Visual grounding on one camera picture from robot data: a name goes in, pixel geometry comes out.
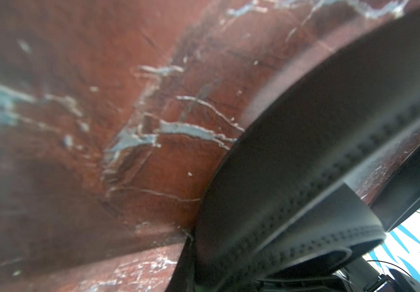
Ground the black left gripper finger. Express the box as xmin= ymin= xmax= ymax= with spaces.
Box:
xmin=165 ymin=237 xmax=196 ymax=292

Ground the black belt with buckle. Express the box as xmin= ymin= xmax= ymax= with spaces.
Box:
xmin=193 ymin=3 xmax=420 ymax=292

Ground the yellow black toolbox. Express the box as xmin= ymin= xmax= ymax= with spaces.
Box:
xmin=370 ymin=146 xmax=420 ymax=232

